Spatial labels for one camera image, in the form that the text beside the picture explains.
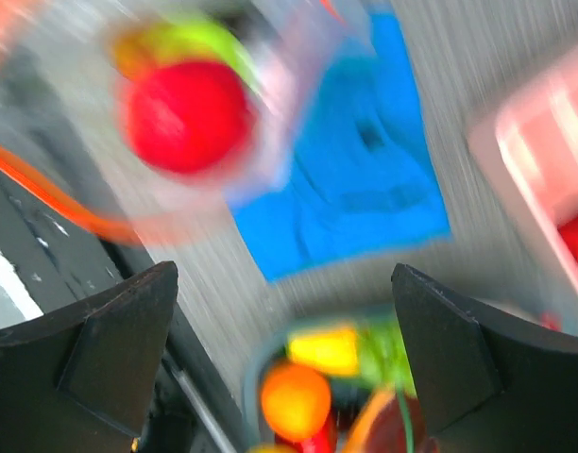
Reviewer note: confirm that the teal fruit basket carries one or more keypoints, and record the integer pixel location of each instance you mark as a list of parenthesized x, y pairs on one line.
[(362, 418)]

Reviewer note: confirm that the blue folded t-shirt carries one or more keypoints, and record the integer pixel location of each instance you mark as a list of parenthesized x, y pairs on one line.
[(362, 179)]

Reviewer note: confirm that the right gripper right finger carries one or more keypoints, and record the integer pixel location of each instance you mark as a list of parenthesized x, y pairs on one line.
[(486, 380)]

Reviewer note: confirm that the red apple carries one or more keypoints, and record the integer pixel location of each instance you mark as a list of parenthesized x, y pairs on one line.
[(186, 118)]

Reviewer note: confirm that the green grapes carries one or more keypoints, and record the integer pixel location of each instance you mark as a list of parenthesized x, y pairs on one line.
[(382, 357)]

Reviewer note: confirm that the orange fruit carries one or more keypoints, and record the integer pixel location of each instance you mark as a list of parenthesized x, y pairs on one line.
[(296, 401)]

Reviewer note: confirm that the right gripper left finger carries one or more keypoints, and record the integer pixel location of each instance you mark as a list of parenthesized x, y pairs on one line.
[(81, 378)]

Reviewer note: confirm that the pink divided tray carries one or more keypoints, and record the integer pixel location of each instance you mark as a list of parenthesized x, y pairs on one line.
[(526, 145)]

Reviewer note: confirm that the green apple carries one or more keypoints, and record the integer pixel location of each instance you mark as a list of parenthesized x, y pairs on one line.
[(149, 45)]

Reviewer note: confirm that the yellow orange mango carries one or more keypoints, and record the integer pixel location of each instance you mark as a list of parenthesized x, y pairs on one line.
[(332, 351)]

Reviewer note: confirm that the clear zip top bag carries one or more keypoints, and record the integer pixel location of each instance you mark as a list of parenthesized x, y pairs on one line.
[(62, 135)]

